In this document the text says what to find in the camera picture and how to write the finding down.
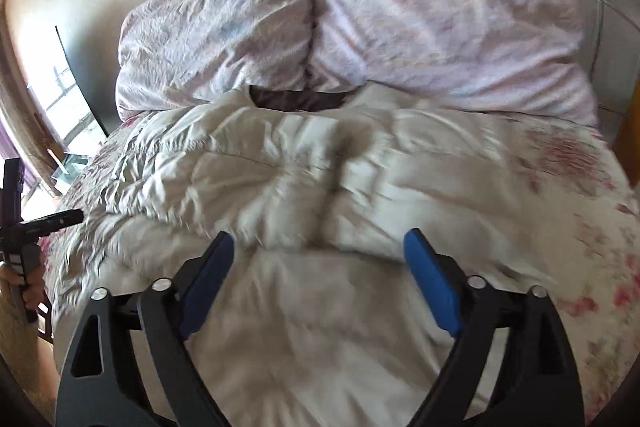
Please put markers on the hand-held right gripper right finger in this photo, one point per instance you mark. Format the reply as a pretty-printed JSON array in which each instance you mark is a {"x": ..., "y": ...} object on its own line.
[{"x": 434, "y": 279}]

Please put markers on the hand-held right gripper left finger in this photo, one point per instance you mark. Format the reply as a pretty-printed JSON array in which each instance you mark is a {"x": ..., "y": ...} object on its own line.
[{"x": 212, "y": 269}]

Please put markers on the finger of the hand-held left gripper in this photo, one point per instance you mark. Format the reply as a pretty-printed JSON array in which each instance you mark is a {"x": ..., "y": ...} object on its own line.
[{"x": 55, "y": 222}]

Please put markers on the beige down jacket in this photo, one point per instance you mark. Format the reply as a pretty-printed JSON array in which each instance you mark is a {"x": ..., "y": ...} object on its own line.
[{"x": 280, "y": 227}]

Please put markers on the person's left hand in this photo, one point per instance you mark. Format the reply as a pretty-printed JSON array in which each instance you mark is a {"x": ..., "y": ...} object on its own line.
[{"x": 32, "y": 289}]

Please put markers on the dark flat panel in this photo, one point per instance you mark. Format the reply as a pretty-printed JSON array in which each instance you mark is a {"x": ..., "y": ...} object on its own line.
[{"x": 80, "y": 77}]

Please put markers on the floral bed sheet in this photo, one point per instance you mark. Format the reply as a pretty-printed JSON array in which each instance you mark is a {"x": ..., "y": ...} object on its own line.
[{"x": 585, "y": 227}]

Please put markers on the lavender crumpled pillow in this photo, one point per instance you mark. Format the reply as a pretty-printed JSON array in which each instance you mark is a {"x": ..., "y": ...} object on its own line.
[{"x": 215, "y": 32}]

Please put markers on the right lavender pillow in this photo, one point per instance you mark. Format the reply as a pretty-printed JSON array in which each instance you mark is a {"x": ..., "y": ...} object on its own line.
[{"x": 440, "y": 22}]

